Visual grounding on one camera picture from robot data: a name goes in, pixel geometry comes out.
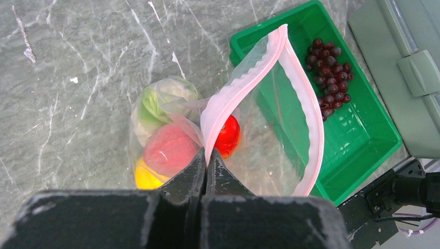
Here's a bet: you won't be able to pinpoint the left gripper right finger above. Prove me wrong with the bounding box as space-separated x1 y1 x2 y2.
201 149 255 206

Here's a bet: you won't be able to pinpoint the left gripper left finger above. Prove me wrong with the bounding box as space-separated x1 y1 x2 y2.
156 148 207 248

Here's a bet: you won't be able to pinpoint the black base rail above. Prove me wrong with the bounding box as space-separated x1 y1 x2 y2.
337 159 439 248

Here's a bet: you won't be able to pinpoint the pink peach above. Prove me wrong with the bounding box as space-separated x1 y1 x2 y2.
143 123 199 177

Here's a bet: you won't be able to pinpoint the dark purple grapes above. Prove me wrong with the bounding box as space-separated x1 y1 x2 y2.
304 38 354 121

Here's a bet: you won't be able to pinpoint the red orange mango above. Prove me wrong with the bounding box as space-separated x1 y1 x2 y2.
214 115 241 159

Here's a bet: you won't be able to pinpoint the green plastic tray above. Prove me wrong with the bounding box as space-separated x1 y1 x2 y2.
229 1 402 205

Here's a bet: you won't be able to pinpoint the yellow lemon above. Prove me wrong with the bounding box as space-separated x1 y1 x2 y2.
134 158 170 190

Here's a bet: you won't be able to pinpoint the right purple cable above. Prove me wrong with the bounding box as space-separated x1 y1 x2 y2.
393 213 440 236

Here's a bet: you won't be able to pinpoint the clear plastic storage box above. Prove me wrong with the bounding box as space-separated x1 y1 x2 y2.
348 1 439 159

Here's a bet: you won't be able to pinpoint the clear zip top bag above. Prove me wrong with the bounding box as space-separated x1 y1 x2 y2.
129 24 324 197

